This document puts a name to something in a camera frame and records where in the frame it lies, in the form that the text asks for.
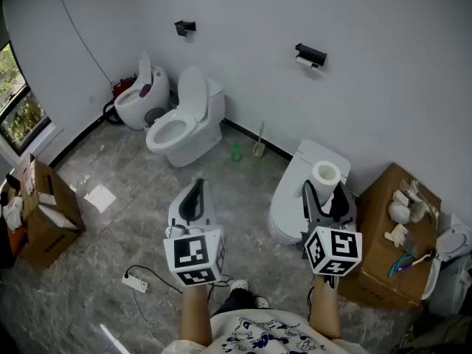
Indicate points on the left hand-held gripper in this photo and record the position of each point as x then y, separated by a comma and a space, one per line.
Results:
191, 253

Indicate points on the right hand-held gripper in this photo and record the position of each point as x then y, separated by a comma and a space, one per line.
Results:
343, 247

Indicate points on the white toilet paper roll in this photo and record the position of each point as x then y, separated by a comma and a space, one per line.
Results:
326, 186

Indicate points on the person's left forearm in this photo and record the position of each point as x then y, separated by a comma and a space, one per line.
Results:
195, 315

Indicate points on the person's right forearm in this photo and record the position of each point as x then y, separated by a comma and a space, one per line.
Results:
325, 308

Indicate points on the white closed-lid toilet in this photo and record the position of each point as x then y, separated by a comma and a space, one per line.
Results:
291, 197

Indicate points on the white open-lid toilet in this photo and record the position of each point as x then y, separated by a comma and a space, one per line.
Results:
199, 131

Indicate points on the toilet brush in holder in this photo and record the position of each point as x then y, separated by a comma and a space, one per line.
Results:
259, 149

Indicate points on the white egg-shaped toilet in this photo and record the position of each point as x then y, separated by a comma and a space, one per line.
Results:
158, 87

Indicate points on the white stuffed pouch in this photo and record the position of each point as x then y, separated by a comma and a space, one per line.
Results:
400, 212

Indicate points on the green bottle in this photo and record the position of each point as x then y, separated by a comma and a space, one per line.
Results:
236, 153

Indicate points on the beige wooden figure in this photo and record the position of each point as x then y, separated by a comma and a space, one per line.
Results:
396, 234

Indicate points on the large closed cardboard box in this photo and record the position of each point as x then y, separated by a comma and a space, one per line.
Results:
380, 271

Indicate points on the white shoe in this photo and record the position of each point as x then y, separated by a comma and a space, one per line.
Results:
238, 285
262, 302

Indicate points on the clear plastic bag with items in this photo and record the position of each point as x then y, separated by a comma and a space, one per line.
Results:
417, 212

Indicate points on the white power strip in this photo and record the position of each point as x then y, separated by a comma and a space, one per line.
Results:
134, 283

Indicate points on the blue toothbrush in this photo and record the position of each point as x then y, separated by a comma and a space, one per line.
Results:
400, 266

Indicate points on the person's black trousers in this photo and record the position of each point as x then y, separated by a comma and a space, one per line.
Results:
236, 301

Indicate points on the black waste bin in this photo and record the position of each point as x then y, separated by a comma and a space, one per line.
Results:
155, 116

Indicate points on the purple cloth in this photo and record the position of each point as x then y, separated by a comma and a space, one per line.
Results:
145, 90

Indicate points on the person's printed cream shirt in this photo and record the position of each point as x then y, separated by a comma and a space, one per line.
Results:
265, 334

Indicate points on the open cardboard box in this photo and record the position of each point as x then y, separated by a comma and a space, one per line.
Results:
51, 231

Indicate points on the red vacuum cleaner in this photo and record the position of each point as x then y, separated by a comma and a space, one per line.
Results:
121, 85

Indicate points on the black shelf paper holder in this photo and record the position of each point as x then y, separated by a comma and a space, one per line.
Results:
313, 52

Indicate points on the white plastic bag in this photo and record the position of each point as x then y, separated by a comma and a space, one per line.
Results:
13, 214

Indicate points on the small black paper holder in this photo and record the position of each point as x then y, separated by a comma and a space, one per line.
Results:
184, 27

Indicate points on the window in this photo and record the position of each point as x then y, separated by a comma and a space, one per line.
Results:
18, 120

